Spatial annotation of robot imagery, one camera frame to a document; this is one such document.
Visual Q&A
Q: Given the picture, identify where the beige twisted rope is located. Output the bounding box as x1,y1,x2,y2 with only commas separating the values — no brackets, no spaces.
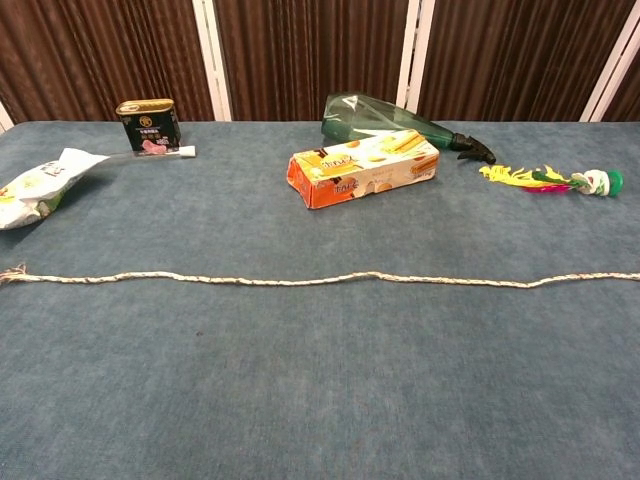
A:
0,263,640,290

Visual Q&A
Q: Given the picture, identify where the orange yellow biscuit box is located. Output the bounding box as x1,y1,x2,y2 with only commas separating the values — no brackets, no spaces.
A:
286,128,441,211

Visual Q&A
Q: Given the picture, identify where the green spray bottle black trigger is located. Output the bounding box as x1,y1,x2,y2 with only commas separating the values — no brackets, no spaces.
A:
319,92,497,165

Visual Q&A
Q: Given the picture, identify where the blue felt table mat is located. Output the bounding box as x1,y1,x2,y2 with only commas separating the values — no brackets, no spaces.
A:
0,119,640,480

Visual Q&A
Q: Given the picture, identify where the clear tube with white cap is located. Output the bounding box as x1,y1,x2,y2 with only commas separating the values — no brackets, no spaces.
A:
102,144,198,162

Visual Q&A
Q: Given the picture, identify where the black gold luncheon meat can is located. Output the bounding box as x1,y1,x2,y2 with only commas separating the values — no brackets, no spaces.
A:
115,98,182,154

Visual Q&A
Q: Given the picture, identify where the white green snack bag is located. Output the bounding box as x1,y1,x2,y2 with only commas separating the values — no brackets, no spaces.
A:
0,147,111,232

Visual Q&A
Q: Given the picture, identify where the brown partition panel white frame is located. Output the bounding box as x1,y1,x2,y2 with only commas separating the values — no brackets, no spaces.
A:
192,0,436,122
597,19,640,123
0,0,234,124
397,0,640,123

